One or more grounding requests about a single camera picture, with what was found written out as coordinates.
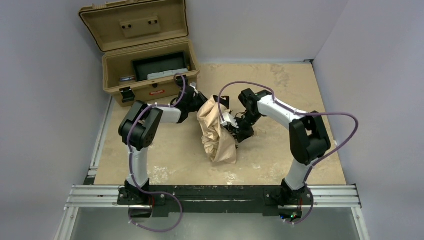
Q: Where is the metal can in case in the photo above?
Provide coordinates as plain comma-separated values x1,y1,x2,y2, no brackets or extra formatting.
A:
119,75,136,83

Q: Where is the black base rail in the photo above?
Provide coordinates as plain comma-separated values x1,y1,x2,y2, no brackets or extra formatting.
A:
116,184,314,219

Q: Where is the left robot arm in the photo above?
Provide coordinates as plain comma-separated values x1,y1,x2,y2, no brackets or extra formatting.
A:
118,86,208,200

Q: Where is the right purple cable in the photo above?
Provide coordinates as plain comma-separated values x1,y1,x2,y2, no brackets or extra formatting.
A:
217,81,360,226

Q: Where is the grey box in case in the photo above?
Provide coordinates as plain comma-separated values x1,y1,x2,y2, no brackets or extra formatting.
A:
147,68,189,80

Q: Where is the black tray in case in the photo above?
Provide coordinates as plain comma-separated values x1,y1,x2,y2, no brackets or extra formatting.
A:
131,51,189,82

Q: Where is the beige folding umbrella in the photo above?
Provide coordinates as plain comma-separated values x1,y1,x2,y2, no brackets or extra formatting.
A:
196,95,237,164

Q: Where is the aluminium frame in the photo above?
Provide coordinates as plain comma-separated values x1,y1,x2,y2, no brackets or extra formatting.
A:
54,97,364,240

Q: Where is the tan hard case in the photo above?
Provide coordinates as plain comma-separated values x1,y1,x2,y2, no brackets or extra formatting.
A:
78,0,200,107

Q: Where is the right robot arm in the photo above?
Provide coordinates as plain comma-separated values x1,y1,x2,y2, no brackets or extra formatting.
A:
229,88,331,203

